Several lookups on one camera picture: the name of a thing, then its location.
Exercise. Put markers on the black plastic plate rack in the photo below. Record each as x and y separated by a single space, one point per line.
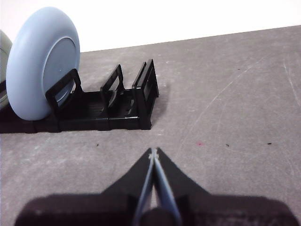
94 113

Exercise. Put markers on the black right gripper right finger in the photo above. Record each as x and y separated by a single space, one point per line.
178 179

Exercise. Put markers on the blue round plate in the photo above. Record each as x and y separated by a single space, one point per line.
30 58

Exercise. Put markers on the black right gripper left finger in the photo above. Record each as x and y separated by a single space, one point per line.
131 181

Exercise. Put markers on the green round plate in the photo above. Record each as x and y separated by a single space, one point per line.
4 58

